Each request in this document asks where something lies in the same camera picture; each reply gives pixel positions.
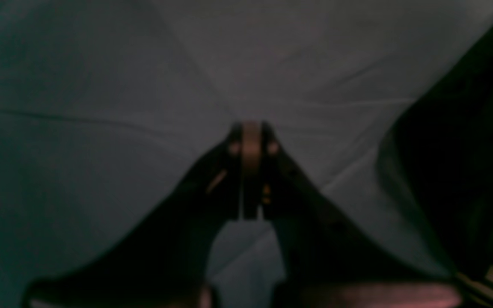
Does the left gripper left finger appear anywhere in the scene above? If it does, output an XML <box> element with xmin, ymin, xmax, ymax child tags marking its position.
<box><xmin>22</xmin><ymin>124</ymin><xmax>241</xmax><ymax>308</ymax></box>

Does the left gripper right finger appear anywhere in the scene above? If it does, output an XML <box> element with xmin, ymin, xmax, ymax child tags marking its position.
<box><xmin>242</xmin><ymin>121</ymin><xmax>463</xmax><ymax>308</ymax></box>

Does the black T-shirt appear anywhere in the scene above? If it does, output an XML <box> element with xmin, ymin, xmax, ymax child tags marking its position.
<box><xmin>376</xmin><ymin>27</ymin><xmax>493</xmax><ymax>280</ymax></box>

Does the blue table cloth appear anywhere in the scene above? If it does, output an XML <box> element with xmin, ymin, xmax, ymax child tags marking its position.
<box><xmin>0</xmin><ymin>0</ymin><xmax>493</xmax><ymax>308</ymax></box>

